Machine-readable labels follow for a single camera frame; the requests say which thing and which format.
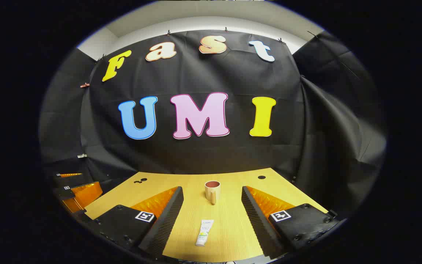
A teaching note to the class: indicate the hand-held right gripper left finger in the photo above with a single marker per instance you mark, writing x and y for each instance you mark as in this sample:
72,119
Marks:
167,220

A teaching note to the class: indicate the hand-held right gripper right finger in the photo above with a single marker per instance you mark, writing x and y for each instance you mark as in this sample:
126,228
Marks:
256,220

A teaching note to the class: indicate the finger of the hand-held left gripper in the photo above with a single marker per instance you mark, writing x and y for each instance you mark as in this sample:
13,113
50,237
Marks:
68,179
84,194

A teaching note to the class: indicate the white toothpaste tube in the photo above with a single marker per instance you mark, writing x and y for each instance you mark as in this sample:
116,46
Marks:
204,234

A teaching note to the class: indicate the beige cup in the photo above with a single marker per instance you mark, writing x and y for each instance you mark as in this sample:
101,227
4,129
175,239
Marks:
212,191

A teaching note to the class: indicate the wooden desktop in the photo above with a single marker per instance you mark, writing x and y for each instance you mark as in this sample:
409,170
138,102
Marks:
229,227

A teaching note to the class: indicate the black backdrop cloth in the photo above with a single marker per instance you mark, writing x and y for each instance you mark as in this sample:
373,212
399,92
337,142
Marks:
233,154

